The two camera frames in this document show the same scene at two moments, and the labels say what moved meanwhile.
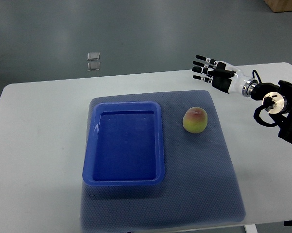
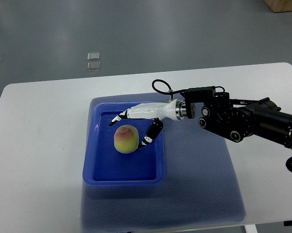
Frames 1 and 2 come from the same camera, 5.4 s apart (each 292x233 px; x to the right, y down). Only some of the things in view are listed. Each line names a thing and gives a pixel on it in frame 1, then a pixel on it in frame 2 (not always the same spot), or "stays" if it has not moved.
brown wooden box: (281, 6) stays
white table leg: (250, 228) stays
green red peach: (195, 120) → (126, 139)
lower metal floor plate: (94, 66) stays
